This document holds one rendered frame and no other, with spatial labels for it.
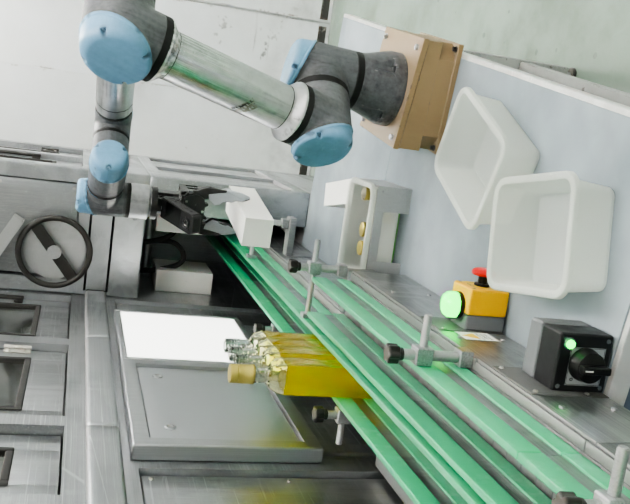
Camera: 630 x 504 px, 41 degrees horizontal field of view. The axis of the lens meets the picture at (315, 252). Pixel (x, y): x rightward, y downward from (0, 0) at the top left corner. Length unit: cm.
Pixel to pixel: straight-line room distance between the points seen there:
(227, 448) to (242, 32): 408
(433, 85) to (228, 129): 371
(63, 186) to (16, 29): 281
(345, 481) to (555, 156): 67
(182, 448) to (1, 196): 126
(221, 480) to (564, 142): 78
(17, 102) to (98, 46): 388
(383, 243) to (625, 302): 79
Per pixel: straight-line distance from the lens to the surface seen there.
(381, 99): 171
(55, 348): 211
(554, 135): 137
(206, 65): 148
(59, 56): 528
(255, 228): 176
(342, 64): 169
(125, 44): 140
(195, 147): 533
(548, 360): 117
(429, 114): 172
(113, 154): 173
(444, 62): 172
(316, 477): 155
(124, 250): 257
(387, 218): 185
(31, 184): 256
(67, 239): 256
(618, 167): 122
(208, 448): 152
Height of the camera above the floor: 145
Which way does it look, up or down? 16 degrees down
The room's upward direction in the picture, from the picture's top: 85 degrees counter-clockwise
